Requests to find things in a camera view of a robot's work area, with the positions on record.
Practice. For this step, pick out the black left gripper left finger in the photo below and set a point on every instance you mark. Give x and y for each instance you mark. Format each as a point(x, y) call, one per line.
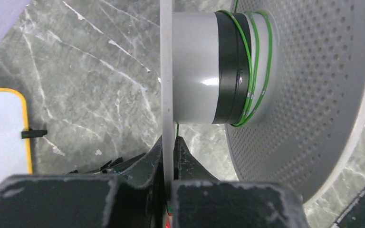
point(131, 199)

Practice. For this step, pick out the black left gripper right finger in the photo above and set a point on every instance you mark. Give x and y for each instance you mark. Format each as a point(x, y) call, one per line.
point(199, 200)

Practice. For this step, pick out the white perforated filament spool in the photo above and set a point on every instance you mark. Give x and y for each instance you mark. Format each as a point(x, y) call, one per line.
point(285, 77)

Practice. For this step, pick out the black storage bin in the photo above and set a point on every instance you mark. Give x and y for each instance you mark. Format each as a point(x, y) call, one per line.
point(117, 166)

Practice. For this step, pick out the whiteboard with red writing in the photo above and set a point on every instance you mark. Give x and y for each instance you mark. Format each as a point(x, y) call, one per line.
point(15, 134)

